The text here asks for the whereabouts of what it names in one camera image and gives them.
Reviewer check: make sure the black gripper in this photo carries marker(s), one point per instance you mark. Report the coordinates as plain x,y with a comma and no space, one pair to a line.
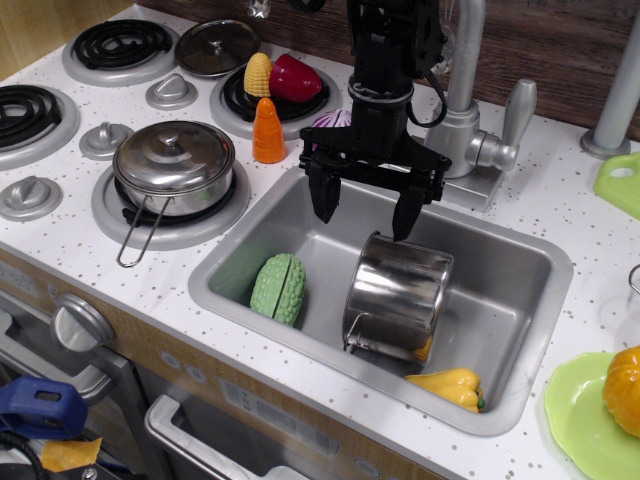
377,150

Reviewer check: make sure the steel pot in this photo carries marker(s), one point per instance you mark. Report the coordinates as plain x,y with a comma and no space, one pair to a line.
396,295

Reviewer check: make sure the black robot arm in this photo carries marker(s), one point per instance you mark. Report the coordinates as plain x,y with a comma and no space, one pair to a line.
394,43

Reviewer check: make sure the silver sink basin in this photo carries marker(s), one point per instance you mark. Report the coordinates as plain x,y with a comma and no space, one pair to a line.
454,321

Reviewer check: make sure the steel pot lid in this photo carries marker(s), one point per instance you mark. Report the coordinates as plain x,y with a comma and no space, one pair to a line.
216,48

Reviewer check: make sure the orange toy carrot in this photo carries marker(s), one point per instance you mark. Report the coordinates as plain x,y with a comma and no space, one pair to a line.
268,137

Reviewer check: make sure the silver toy faucet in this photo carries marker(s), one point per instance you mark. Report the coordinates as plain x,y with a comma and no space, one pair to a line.
479,159

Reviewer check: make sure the green toy bitter melon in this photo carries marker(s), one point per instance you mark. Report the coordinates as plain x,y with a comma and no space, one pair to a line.
279,287

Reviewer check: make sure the red toy pepper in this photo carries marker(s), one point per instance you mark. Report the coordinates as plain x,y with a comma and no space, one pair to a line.
293,80

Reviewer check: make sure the back right black burner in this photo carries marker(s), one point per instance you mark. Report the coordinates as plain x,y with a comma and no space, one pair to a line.
233,110

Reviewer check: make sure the black burner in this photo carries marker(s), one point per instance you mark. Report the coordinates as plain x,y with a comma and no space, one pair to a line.
36,122
113,213
120,53
233,110

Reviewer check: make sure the yellow toy corn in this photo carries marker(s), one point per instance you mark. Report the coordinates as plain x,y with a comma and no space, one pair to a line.
257,75

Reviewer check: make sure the steel saucepan with lid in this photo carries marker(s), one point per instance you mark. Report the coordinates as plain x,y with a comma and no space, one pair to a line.
173,169

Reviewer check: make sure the yellow toy bell pepper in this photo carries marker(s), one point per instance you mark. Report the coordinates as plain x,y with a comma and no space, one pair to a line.
460,386

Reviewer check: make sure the silver stove knob top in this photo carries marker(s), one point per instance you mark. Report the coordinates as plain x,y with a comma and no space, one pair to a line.
171,93

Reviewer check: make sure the silver stove knob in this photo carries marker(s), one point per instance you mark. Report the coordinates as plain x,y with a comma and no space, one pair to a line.
30,198
171,93
101,142

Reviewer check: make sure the silver pole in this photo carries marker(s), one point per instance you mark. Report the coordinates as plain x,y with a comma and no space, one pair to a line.
609,137

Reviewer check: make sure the green cutting board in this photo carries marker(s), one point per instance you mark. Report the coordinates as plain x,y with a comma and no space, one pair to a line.
617,182

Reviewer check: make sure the front black burner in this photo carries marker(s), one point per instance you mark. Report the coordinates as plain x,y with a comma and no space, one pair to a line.
113,213

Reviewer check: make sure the silver stove knob middle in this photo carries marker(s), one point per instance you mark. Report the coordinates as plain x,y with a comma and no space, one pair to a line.
101,142

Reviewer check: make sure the back left black burner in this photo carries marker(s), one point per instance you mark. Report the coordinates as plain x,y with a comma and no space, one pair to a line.
120,53

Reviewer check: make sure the silver oven knob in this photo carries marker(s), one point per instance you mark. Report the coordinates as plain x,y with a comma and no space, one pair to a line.
79,327

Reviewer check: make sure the orange toy pumpkin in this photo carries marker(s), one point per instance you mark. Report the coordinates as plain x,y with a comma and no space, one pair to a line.
621,390

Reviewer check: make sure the far left black burner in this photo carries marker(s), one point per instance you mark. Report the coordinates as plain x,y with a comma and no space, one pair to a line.
36,122

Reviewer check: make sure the silver stove knob left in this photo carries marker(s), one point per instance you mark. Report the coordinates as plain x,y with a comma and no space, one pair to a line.
30,198

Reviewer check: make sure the green plate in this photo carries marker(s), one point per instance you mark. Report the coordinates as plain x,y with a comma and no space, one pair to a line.
582,426

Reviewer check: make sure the blue clamp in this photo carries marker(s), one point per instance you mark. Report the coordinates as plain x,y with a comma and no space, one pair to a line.
38,408

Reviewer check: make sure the yellow tape piece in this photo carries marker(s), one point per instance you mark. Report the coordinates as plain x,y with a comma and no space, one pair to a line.
62,455

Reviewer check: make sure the silver dishwasher door handle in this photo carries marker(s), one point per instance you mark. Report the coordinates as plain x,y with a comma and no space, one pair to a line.
161,424

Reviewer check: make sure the silver oven door handle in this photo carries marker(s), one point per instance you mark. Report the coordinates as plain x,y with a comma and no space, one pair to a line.
28,348

